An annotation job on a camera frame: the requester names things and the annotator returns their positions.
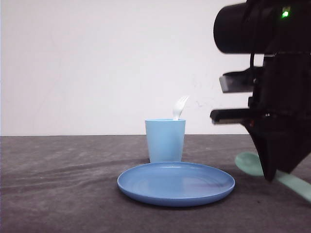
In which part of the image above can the blue plastic plate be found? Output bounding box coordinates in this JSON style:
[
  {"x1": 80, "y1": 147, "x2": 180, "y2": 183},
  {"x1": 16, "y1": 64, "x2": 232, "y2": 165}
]
[{"x1": 117, "y1": 162, "x2": 235, "y2": 207}]

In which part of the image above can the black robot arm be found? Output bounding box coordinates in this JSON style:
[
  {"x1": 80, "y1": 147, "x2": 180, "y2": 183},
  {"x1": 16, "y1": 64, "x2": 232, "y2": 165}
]
[{"x1": 210, "y1": 0, "x2": 311, "y2": 181}]

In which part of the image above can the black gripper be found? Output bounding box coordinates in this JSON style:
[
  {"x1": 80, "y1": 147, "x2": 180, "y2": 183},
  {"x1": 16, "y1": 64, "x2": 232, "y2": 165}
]
[{"x1": 210, "y1": 54, "x2": 311, "y2": 181}]

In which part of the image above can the white plastic fork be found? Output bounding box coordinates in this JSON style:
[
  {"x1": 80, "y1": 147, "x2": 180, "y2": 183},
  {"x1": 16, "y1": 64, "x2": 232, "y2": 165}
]
[{"x1": 173, "y1": 95, "x2": 190, "y2": 120}]

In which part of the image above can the light blue plastic cup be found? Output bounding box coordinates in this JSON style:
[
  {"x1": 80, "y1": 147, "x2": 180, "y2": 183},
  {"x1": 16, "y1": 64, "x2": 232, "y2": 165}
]
[{"x1": 145, "y1": 119, "x2": 186, "y2": 163}]

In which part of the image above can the mint green plastic spoon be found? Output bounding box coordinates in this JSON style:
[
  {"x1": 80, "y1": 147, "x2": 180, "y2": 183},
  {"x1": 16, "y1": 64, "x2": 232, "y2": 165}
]
[{"x1": 235, "y1": 152, "x2": 311, "y2": 202}]

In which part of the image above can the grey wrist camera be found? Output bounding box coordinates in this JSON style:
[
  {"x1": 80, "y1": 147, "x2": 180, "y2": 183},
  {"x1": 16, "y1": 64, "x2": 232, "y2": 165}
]
[{"x1": 219, "y1": 67, "x2": 264, "y2": 93}]

